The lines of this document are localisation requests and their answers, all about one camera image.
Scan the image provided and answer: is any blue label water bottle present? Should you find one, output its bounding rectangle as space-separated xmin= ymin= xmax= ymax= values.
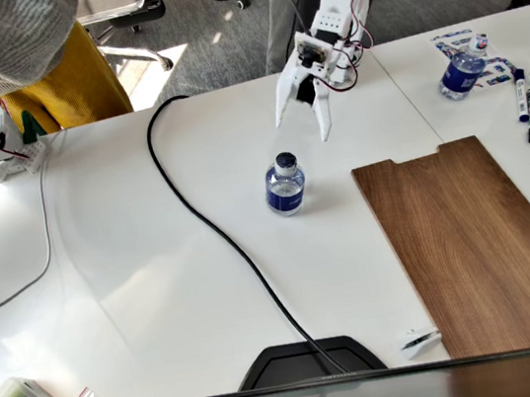
xmin=258 ymin=149 xmax=312 ymax=220
xmin=431 ymin=33 xmax=497 ymax=104

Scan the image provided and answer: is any blue patterned sticker sheet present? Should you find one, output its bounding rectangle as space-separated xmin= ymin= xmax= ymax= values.
xmin=429 ymin=22 xmax=518 ymax=97

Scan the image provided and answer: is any brown wooden board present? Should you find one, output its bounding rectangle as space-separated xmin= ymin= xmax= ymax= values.
xmin=347 ymin=126 xmax=530 ymax=371

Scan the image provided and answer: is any blue whiteboard marker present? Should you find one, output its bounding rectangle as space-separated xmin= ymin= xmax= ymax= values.
xmin=510 ymin=67 xmax=530 ymax=124

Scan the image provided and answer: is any person in yellow trousers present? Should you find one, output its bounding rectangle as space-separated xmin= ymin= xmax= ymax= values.
xmin=0 ymin=0 xmax=137 ymax=142

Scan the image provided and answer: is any small white clip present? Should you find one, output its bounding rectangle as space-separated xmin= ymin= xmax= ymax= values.
xmin=397 ymin=324 xmax=444 ymax=361

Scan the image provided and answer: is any green clamp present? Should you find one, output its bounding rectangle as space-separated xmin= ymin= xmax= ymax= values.
xmin=18 ymin=107 xmax=48 ymax=145

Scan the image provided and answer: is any black monitor stand base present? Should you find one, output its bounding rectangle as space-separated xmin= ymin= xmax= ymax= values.
xmin=232 ymin=329 xmax=390 ymax=393

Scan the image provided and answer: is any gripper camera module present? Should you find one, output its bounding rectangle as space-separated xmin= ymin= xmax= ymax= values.
xmin=295 ymin=33 xmax=330 ymax=73

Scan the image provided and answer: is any thick black cable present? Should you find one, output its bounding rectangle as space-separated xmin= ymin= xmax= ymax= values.
xmin=140 ymin=76 xmax=345 ymax=397

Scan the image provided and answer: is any thin grey cable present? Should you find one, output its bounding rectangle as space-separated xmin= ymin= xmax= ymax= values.
xmin=0 ymin=130 xmax=96 ymax=324

